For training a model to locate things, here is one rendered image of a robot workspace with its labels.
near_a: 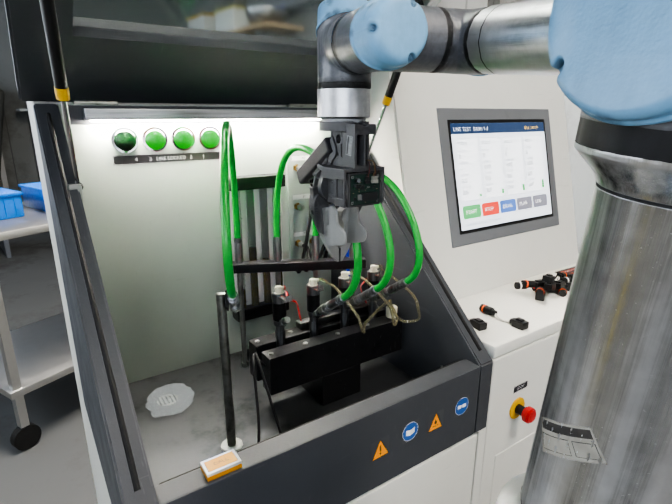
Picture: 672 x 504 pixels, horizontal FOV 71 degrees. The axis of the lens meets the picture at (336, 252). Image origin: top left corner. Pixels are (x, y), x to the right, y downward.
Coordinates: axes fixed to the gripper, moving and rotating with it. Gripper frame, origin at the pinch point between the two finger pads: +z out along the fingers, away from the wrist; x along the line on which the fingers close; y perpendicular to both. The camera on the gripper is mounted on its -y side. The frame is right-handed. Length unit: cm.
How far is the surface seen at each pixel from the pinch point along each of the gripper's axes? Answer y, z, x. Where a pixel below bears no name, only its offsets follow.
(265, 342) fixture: -21.4, 24.1, -3.1
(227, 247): -4.7, -2.2, -16.1
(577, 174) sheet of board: -75, 9, 204
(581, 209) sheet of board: -69, 27, 202
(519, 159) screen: -23, -9, 78
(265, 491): 6.5, 32.6, -16.9
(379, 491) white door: 6.4, 44.2, 5.1
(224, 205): -6.7, -8.0, -15.3
